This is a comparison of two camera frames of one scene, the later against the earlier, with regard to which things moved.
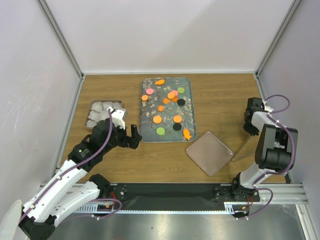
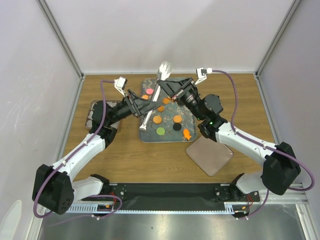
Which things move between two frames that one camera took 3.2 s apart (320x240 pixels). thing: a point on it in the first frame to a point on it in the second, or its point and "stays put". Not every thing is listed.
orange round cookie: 177,118 stays put
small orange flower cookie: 160,108 stays put
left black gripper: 129,142 to 151,105
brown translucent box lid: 210,152 stays put
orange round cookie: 157,119 stays put
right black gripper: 252,131 to 172,87
